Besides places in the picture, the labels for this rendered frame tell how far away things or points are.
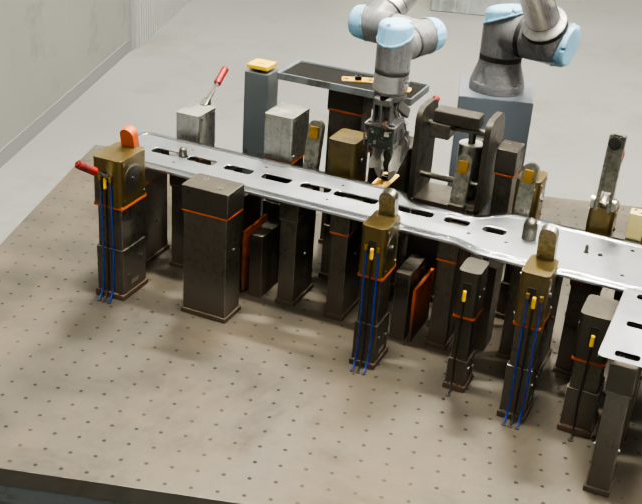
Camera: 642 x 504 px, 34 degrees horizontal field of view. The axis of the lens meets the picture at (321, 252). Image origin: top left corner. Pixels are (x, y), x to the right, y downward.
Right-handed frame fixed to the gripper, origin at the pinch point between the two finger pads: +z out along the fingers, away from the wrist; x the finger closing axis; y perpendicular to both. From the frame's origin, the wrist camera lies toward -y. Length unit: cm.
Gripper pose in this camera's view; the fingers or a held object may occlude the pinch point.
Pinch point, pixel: (386, 172)
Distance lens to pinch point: 241.1
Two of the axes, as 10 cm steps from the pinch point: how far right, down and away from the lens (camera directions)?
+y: -4.1, 4.1, -8.1
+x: 9.1, 2.4, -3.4
